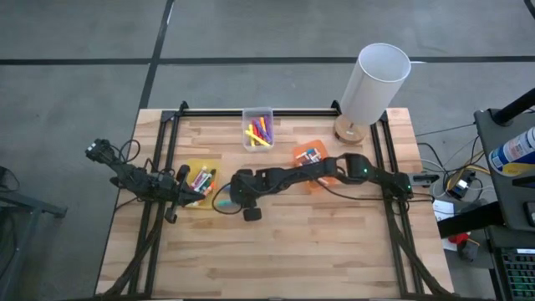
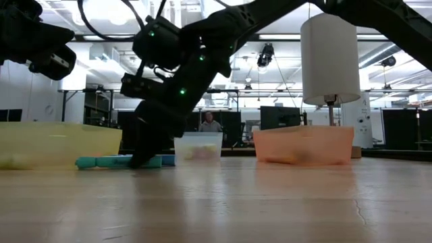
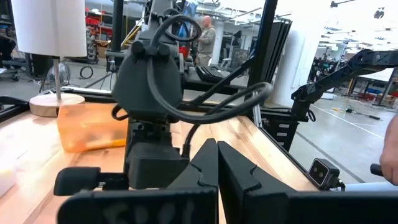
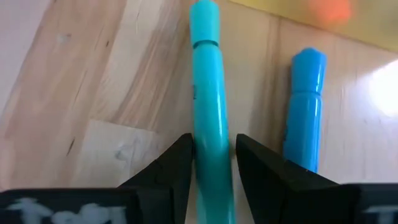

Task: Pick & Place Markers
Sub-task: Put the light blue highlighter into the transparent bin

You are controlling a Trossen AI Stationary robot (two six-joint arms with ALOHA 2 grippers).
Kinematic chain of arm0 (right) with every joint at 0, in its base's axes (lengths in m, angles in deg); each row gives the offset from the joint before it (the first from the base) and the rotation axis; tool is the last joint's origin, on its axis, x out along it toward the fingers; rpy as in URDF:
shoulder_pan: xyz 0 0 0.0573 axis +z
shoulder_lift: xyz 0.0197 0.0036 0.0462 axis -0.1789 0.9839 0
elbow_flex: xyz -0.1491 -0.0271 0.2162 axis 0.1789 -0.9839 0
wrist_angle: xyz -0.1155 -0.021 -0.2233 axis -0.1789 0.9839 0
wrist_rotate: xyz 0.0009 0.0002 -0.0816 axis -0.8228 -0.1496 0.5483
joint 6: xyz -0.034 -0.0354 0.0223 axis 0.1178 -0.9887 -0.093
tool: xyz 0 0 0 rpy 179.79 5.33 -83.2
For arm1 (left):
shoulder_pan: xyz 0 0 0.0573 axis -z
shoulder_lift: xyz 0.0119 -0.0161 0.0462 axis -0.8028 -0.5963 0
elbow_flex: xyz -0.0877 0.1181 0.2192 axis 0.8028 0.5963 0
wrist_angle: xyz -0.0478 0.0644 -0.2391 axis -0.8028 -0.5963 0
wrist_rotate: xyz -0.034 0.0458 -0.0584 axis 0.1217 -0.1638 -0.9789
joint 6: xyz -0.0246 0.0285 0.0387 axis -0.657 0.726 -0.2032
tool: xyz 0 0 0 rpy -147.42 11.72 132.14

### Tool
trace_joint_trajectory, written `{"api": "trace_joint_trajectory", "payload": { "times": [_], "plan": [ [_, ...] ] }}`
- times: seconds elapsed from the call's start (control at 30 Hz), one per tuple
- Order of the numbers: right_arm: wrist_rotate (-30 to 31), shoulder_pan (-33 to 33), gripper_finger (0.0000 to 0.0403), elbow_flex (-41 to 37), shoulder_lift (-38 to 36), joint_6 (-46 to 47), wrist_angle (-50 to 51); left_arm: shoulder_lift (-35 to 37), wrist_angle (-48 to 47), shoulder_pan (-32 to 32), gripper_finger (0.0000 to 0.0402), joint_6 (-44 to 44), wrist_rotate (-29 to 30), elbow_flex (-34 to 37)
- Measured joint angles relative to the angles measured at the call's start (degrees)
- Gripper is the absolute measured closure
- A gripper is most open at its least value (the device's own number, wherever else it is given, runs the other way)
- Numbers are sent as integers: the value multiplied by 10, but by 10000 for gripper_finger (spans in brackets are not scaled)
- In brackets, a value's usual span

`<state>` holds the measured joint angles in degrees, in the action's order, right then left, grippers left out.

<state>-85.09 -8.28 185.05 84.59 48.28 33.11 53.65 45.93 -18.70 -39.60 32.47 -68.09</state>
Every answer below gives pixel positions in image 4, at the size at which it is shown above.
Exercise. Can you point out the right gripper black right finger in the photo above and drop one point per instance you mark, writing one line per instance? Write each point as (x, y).
(280, 193)

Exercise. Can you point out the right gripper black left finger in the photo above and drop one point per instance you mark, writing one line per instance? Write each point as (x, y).
(161, 193)

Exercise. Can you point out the blue highlighter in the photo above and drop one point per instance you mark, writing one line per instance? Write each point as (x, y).
(304, 109)

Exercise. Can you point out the teal highlighter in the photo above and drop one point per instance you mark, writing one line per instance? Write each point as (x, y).
(208, 93)

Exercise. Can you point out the yellow translucent plastic bin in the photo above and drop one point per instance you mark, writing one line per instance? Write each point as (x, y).
(373, 28)

